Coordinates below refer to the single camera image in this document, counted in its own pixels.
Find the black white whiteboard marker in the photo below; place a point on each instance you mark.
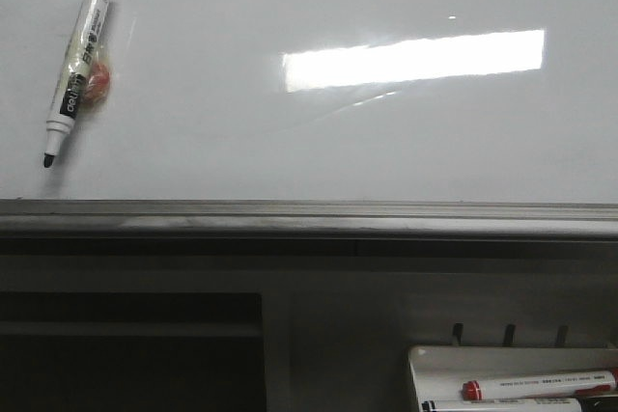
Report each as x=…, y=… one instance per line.
x=74, y=76

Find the white whiteboard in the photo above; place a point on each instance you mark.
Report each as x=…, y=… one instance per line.
x=344, y=100

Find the blue capped whiteboard marker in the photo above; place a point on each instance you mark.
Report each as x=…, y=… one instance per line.
x=499, y=405

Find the red capped whiteboard marker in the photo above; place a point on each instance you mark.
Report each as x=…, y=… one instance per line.
x=548, y=385

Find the red round magnet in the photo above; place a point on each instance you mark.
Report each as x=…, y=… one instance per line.
x=98, y=83

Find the white plastic marker tray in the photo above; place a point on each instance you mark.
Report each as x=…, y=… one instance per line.
x=439, y=372

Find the grey whiteboard ledge frame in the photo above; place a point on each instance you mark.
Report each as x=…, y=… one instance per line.
x=46, y=227

